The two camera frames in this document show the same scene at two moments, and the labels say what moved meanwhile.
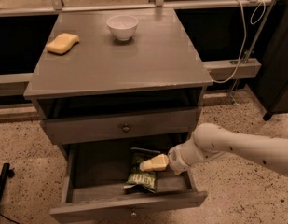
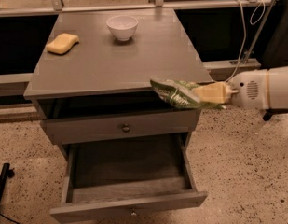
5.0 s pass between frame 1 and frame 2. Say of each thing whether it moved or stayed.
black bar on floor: stayed
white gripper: moved
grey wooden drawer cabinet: stayed
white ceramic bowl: stayed
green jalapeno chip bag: moved
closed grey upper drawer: stayed
